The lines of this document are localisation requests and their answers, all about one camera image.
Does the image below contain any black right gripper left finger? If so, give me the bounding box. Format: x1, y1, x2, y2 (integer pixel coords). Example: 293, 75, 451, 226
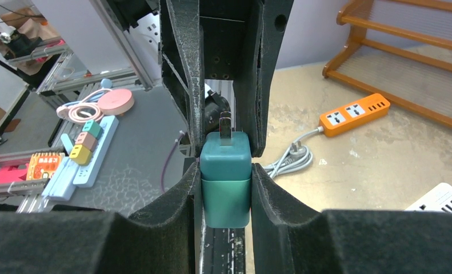
0, 163, 201, 273

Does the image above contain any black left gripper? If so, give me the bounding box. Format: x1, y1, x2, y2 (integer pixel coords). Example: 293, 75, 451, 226
159, 0, 293, 158

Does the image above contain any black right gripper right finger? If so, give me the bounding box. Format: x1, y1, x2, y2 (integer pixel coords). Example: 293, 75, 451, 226
251, 164, 452, 273

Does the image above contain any dark blue charger plug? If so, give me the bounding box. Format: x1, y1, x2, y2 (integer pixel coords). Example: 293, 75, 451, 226
199, 111, 252, 228

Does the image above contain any white power strip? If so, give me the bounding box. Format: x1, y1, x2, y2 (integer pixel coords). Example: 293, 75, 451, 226
406, 183, 452, 213

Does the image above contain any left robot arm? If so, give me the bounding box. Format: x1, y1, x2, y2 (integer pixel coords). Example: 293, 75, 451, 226
159, 0, 293, 157

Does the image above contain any pale blue power strip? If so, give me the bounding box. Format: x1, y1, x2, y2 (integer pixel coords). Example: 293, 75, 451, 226
41, 116, 119, 201

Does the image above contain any orange power strip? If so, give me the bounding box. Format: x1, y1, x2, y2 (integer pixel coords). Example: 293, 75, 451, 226
319, 93, 390, 137

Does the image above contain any orange snack packet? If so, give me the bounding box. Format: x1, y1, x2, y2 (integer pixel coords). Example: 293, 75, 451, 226
26, 152, 65, 180

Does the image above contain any wooden shoe rack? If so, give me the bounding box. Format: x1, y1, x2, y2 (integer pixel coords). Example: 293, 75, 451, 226
322, 1, 452, 128

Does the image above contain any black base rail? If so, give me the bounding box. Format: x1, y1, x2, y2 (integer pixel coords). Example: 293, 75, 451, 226
199, 226, 246, 274

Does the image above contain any grey orange strip cable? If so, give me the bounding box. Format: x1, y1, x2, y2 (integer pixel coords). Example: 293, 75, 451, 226
261, 126, 325, 179

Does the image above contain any pink round cable reel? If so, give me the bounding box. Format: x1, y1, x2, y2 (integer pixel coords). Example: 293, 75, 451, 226
56, 78, 135, 125

